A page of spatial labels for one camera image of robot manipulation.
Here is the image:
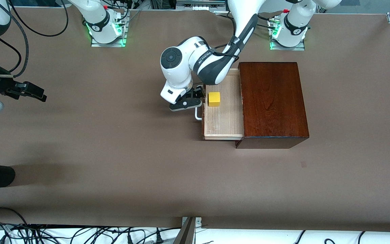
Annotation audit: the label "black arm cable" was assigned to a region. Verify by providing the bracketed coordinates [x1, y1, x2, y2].
[210, 14, 260, 57]
[0, 0, 69, 78]

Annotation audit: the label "aluminium frame with sockets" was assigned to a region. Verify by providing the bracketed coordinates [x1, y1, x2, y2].
[149, 0, 252, 13]

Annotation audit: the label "brown table cover sheet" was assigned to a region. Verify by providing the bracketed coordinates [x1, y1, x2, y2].
[0, 7, 390, 232]

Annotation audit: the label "black cable on table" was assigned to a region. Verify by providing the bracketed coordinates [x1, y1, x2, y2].
[212, 9, 273, 29]

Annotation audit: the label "yellow block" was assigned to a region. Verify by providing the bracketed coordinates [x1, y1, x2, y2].
[208, 92, 221, 107]

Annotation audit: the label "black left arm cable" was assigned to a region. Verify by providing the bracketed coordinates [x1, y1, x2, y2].
[210, 14, 260, 57]

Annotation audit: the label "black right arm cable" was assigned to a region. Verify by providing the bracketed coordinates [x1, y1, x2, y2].
[0, 0, 69, 78]

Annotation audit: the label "tangled black floor cables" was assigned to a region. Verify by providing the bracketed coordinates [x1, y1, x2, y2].
[0, 220, 182, 244]

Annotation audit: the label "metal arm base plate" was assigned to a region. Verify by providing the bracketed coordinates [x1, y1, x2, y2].
[91, 9, 128, 48]
[269, 19, 306, 51]

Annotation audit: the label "light wooden drawer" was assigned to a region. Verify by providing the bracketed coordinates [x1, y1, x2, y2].
[202, 68, 245, 141]

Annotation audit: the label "dark brown wooden cabinet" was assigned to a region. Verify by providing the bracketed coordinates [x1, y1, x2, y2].
[235, 62, 310, 149]

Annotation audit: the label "aluminium camera post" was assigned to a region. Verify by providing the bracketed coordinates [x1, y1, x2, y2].
[173, 217, 202, 244]

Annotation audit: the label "black arched floor cable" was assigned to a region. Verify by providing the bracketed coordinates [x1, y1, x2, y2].
[0, 207, 29, 226]

